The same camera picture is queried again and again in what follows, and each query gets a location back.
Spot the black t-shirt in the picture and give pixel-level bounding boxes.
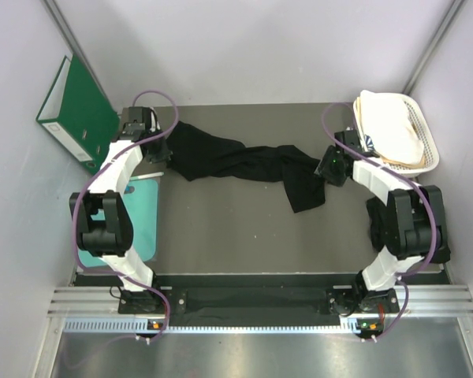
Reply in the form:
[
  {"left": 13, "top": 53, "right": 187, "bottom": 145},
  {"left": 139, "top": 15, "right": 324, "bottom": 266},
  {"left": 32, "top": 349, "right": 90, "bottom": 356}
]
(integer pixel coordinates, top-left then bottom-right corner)
[
  {"left": 166, "top": 121, "right": 326, "bottom": 213},
  {"left": 366, "top": 196, "right": 388, "bottom": 252}
]

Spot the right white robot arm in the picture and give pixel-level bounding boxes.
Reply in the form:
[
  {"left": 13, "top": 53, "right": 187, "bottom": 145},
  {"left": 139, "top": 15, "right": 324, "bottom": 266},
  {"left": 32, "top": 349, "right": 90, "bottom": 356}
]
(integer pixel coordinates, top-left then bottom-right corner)
[{"left": 315, "top": 146, "right": 451, "bottom": 312}]

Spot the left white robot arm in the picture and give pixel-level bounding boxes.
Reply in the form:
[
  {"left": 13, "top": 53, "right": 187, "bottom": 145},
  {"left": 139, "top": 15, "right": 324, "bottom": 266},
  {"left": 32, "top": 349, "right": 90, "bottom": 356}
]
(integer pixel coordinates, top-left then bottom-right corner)
[{"left": 69, "top": 120, "right": 170, "bottom": 313}]

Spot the white pen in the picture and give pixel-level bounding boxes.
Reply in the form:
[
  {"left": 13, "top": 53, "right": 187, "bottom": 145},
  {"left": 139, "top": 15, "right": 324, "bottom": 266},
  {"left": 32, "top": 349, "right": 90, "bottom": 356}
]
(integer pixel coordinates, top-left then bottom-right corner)
[{"left": 133, "top": 172, "right": 165, "bottom": 180}]

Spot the teal cutting board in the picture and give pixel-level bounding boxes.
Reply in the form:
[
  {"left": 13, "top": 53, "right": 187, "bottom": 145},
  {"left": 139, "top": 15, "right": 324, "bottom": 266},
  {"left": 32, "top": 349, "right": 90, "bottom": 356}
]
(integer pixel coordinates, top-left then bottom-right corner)
[{"left": 76, "top": 177, "right": 158, "bottom": 269}]

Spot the folded black t-shirt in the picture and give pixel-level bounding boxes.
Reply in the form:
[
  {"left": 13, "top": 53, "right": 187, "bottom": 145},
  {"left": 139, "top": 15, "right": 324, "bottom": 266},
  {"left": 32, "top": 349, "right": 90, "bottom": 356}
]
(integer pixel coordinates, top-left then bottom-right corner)
[{"left": 366, "top": 196, "right": 388, "bottom": 252}]

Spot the white t-shirt in basket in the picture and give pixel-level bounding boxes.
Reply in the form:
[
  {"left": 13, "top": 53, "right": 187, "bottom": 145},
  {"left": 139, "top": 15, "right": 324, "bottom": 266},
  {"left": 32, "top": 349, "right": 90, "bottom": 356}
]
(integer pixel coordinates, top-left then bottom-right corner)
[{"left": 358, "top": 89, "right": 426, "bottom": 166}]

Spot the white plastic basket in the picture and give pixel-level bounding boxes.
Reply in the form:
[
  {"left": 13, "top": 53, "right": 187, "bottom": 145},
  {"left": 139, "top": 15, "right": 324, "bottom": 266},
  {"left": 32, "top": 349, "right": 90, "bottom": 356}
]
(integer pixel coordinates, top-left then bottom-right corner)
[{"left": 352, "top": 90, "right": 440, "bottom": 178}]

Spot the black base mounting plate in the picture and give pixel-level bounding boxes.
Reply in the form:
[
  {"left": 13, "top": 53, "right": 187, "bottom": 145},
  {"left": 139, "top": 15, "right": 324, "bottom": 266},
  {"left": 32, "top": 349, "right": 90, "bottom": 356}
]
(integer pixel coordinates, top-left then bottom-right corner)
[{"left": 117, "top": 285, "right": 401, "bottom": 318}]

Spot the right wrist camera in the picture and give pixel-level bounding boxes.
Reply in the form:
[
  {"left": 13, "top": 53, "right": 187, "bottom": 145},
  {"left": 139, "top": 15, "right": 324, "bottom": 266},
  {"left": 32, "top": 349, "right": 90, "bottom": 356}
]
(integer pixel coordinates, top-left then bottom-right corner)
[{"left": 334, "top": 129, "right": 364, "bottom": 154}]

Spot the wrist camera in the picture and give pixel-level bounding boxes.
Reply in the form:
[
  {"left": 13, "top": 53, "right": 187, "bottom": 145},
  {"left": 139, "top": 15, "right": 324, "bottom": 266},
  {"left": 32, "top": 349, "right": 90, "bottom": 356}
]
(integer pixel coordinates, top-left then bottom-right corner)
[
  {"left": 334, "top": 129, "right": 364, "bottom": 154},
  {"left": 125, "top": 106, "right": 156, "bottom": 128}
]

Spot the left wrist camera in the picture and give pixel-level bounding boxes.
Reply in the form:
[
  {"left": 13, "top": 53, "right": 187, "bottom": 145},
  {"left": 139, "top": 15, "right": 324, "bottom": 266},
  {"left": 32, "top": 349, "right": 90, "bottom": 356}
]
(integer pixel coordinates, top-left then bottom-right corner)
[{"left": 125, "top": 106, "right": 156, "bottom": 128}]

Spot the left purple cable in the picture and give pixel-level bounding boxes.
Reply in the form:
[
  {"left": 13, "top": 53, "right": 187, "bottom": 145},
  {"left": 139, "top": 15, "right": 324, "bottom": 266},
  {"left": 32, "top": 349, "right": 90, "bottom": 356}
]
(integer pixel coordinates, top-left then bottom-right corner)
[{"left": 71, "top": 90, "right": 179, "bottom": 344}]

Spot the purple cable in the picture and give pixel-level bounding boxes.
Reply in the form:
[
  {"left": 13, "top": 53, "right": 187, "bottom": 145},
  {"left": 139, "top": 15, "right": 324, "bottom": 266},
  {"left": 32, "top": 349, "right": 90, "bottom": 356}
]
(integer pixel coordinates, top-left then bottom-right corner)
[
  {"left": 322, "top": 102, "right": 445, "bottom": 343},
  {"left": 71, "top": 90, "right": 179, "bottom": 344}
]

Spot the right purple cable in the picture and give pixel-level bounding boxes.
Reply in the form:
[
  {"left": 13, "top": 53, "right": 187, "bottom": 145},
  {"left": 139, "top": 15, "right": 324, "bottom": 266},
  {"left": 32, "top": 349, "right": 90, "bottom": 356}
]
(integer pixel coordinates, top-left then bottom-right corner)
[{"left": 322, "top": 102, "right": 445, "bottom": 343}]

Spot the green ring binder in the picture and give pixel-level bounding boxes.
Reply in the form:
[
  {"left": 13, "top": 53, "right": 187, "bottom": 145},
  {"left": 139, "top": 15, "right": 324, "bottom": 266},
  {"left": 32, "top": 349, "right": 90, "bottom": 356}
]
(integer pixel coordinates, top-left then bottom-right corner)
[{"left": 35, "top": 56, "right": 119, "bottom": 175}]

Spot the aluminium frame rail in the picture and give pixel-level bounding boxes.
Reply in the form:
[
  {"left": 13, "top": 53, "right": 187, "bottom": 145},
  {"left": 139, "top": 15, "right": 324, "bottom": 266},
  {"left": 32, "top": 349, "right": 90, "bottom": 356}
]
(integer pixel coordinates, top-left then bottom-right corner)
[{"left": 48, "top": 285, "right": 473, "bottom": 317}]

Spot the white cable duct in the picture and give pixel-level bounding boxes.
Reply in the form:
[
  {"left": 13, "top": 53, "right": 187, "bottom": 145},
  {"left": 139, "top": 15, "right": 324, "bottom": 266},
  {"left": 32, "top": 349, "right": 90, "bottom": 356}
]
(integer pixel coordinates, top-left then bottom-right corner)
[{"left": 64, "top": 317, "right": 383, "bottom": 335}]

